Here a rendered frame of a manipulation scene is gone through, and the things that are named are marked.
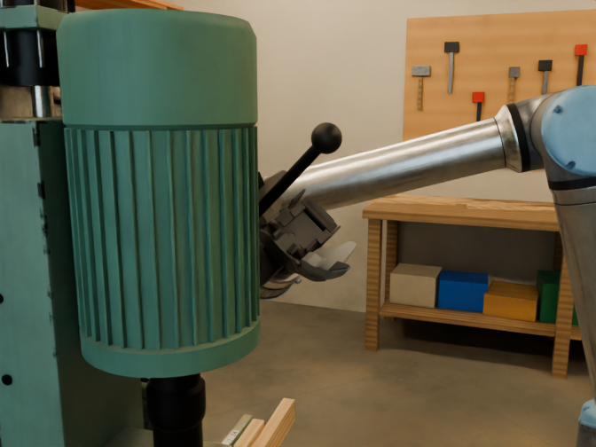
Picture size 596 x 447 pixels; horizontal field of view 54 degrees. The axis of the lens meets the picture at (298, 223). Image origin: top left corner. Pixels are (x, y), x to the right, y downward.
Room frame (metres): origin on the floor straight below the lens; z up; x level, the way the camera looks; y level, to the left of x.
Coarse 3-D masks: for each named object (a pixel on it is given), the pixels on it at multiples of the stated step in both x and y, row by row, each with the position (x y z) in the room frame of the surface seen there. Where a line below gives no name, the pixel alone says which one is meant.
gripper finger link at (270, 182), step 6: (258, 174) 0.67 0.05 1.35; (276, 174) 0.71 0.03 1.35; (282, 174) 0.72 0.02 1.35; (258, 180) 0.67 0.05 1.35; (264, 180) 0.70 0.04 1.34; (270, 180) 0.70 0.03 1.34; (276, 180) 0.71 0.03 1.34; (258, 186) 0.67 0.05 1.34; (264, 186) 0.70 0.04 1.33; (270, 186) 0.71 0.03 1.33; (258, 192) 0.68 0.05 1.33; (264, 192) 0.69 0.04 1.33; (258, 198) 0.68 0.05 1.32; (276, 204) 0.73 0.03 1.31; (270, 210) 0.70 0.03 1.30; (276, 210) 0.73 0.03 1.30; (264, 216) 0.70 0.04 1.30; (270, 216) 0.71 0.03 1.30; (264, 222) 0.71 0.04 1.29
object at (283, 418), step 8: (288, 400) 0.91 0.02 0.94; (280, 408) 0.88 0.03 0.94; (288, 408) 0.88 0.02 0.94; (272, 416) 0.86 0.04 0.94; (280, 416) 0.86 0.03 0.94; (288, 416) 0.88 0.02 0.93; (272, 424) 0.83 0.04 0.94; (280, 424) 0.84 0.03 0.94; (288, 424) 0.88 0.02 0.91; (264, 432) 0.81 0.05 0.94; (272, 432) 0.81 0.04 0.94; (280, 432) 0.84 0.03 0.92; (256, 440) 0.79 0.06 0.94; (264, 440) 0.79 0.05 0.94; (272, 440) 0.80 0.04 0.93; (280, 440) 0.84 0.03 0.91
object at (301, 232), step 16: (288, 208) 0.78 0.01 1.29; (304, 208) 0.74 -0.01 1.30; (320, 208) 0.75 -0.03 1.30; (272, 224) 0.73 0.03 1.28; (288, 224) 0.73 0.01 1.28; (304, 224) 0.74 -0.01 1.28; (320, 224) 0.74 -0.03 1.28; (336, 224) 0.74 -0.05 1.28; (272, 240) 0.72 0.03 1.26; (288, 240) 0.72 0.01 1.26; (304, 240) 0.73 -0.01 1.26; (320, 240) 0.73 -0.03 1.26; (272, 256) 0.75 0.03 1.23; (288, 256) 0.71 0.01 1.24; (288, 272) 0.80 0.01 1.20
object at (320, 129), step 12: (312, 132) 0.65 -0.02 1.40; (324, 132) 0.64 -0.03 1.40; (336, 132) 0.64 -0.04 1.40; (312, 144) 0.65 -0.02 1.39; (324, 144) 0.64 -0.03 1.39; (336, 144) 0.64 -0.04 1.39; (312, 156) 0.65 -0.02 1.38; (300, 168) 0.65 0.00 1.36; (288, 180) 0.66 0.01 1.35; (276, 192) 0.66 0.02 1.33; (264, 204) 0.67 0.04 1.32
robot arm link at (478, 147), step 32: (544, 96) 0.93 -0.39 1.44; (480, 128) 0.96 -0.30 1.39; (512, 128) 0.93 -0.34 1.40; (352, 160) 1.01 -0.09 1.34; (384, 160) 0.99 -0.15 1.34; (416, 160) 0.97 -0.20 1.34; (448, 160) 0.96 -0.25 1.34; (480, 160) 0.95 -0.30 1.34; (512, 160) 0.94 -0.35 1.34; (288, 192) 1.01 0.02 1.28; (320, 192) 1.00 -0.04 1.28; (352, 192) 0.99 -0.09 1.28; (384, 192) 0.99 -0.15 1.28
